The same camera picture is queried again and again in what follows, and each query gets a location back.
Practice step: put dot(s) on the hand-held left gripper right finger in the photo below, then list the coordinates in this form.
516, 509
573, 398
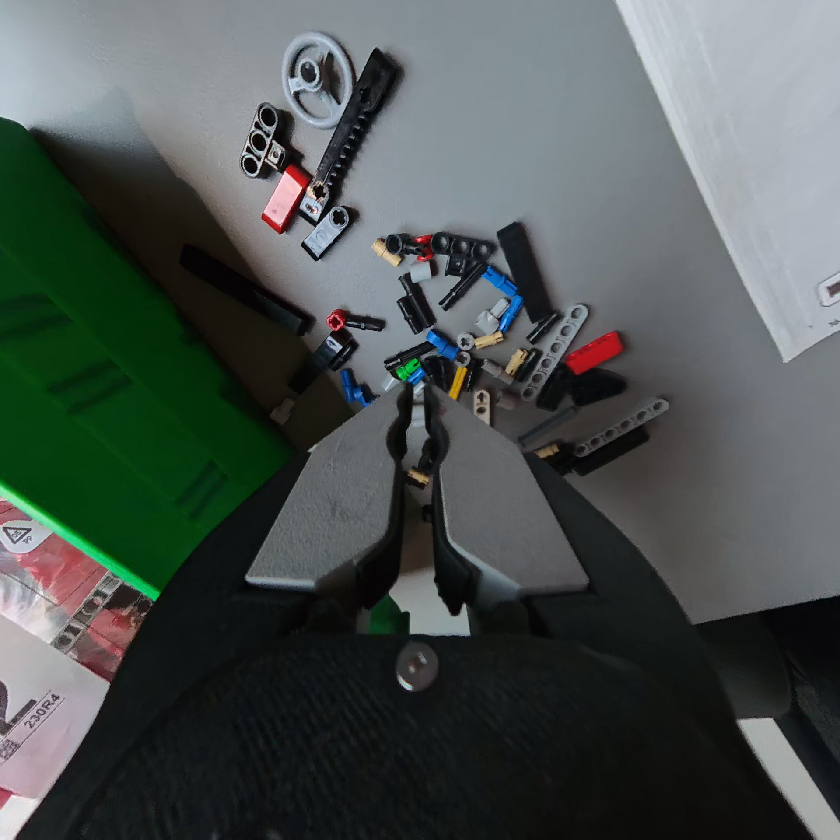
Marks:
505, 518

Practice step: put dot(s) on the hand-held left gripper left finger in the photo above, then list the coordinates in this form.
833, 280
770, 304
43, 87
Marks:
334, 512

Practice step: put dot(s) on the pile of lego pieces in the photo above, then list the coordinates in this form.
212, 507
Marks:
287, 197

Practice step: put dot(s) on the lego instruction booklet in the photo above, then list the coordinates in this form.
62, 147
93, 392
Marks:
754, 164

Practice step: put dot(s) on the small green plastic piece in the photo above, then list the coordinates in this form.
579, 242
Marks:
387, 617

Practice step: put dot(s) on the green plastic bin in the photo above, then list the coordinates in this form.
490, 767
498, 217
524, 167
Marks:
98, 361

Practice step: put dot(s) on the clear plastic bag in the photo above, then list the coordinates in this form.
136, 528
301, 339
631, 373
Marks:
65, 590

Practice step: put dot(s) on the white printed paper bag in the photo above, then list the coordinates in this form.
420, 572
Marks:
39, 735

